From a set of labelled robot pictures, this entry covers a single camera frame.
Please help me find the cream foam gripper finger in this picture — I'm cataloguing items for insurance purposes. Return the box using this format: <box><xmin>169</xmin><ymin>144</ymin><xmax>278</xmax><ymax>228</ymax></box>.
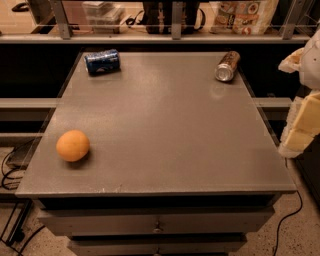
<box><xmin>278</xmin><ymin>91</ymin><xmax>320</xmax><ymax>158</ymax></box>
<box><xmin>278</xmin><ymin>48</ymin><xmax>304</xmax><ymax>73</ymax></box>

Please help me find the orange gold soda can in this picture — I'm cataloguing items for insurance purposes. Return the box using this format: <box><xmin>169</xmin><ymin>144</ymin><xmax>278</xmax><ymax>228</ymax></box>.
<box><xmin>215</xmin><ymin>51</ymin><xmax>240</xmax><ymax>82</ymax></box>

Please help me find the blue soda can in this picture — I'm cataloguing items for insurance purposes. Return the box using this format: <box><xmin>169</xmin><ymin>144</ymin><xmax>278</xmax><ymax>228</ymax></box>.
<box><xmin>84</xmin><ymin>49</ymin><xmax>120</xmax><ymax>75</ymax></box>

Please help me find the metal shelf rail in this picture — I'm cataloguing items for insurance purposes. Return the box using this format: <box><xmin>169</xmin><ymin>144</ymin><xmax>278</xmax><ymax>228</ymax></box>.
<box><xmin>0</xmin><ymin>0</ymin><xmax>310</xmax><ymax>45</ymax></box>

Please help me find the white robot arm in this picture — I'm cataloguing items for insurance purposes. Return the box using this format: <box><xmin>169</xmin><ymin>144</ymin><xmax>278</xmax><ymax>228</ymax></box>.
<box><xmin>278</xmin><ymin>31</ymin><xmax>320</xmax><ymax>158</ymax></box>

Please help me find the black cable right floor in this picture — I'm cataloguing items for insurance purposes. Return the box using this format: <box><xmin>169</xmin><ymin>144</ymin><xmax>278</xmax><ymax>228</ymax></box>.
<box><xmin>271</xmin><ymin>189</ymin><xmax>304</xmax><ymax>256</ymax></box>

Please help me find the clear plastic container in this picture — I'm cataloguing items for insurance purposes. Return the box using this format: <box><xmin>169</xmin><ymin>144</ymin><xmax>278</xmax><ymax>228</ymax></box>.
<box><xmin>82</xmin><ymin>1</ymin><xmax>125</xmax><ymax>34</ymax></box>

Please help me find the black backpack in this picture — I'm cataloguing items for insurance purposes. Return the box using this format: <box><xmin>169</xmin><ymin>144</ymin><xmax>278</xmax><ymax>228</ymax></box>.
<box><xmin>141</xmin><ymin>0</ymin><xmax>206</xmax><ymax>34</ymax></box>

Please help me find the black cables left floor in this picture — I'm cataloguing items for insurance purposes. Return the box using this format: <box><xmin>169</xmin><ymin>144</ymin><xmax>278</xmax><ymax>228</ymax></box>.
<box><xmin>0</xmin><ymin>138</ymin><xmax>36</xmax><ymax>191</ymax></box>

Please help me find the grey drawer cabinet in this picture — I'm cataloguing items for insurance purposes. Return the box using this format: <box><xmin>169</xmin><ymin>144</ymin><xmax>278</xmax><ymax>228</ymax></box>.
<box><xmin>17</xmin><ymin>52</ymin><xmax>295</xmax><ymax>256</ymax></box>

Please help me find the orange fruit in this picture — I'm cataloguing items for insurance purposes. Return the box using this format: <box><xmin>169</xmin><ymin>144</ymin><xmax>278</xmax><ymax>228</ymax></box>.
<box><xmin>56</xmin><ymin>130</ymin><xmax>90</xmax><ymax>162</ymax></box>

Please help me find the printed snack bag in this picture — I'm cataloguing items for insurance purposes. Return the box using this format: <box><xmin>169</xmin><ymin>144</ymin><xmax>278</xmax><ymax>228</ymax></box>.
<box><xmin>210</xmin><ymin>0</ymin><xmax>279</xmax><ymax>35</ymax></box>

